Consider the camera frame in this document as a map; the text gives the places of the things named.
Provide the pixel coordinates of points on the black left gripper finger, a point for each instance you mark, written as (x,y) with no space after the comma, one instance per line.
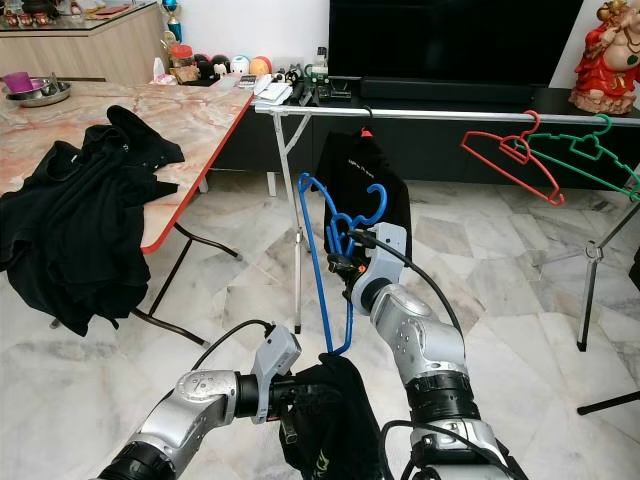
(328,393)

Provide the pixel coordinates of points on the black logo T-shirt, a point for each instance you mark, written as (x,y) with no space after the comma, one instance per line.
(335,430)

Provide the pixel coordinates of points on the blue plastic hanger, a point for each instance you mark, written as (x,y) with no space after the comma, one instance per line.
(384,203)

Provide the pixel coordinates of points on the red plastic hanger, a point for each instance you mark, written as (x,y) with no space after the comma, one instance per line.
(558,198)

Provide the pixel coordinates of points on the green plastic hanger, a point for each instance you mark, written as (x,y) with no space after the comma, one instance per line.
(582,152)

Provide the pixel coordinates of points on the black shirt red collar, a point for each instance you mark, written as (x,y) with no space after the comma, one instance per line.
(360,160)

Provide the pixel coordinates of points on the black TV cabinet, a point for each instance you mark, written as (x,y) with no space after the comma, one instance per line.
(440,150)

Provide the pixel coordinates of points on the silver clothes rack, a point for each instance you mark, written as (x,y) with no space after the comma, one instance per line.
(440,115)

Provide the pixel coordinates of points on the white paper stack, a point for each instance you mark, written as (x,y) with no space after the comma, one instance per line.
(273,92)

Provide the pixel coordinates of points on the green mug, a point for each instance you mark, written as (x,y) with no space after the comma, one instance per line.
(318,68)

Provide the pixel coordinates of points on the black soundbar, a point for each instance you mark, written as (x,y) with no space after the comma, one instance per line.
(450,90)

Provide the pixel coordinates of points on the marble pattern folding table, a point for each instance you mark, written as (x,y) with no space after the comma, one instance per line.
(195,120)

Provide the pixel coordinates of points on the white blue ball toy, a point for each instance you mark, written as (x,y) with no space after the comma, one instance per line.
(240,66)

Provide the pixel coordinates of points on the black red ball toy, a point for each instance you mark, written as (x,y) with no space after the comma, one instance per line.
(213,68)

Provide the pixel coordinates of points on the black television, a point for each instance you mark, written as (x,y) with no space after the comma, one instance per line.
(455,40)

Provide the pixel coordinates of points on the red lidded jar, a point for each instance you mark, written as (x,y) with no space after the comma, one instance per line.
(182,65)

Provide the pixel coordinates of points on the black hoodie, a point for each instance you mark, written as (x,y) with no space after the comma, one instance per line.
(80,230)

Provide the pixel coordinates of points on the tissue pack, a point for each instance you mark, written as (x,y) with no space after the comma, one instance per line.
(160,72)

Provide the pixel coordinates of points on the black folding chair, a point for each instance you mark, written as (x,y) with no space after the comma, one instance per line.
(610,402)

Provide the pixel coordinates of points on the gold blue trophy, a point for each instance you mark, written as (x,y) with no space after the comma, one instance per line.
(171,18)

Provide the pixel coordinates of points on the red Buddha statue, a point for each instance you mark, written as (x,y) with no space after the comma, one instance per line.
(605,60)

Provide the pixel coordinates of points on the purple cup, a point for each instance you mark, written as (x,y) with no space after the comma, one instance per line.
(20,83)

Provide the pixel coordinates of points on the metal bowl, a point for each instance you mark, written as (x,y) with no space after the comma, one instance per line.
(55,98)

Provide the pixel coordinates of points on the wooden sideboard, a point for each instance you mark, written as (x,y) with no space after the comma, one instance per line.
(80,52)

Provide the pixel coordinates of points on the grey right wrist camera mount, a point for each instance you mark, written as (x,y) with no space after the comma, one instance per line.
(382,262)

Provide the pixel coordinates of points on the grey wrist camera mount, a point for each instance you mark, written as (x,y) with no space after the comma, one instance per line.
(278,360)
(382,262)

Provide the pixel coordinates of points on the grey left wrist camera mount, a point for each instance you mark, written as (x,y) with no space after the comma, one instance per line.
(278,360)

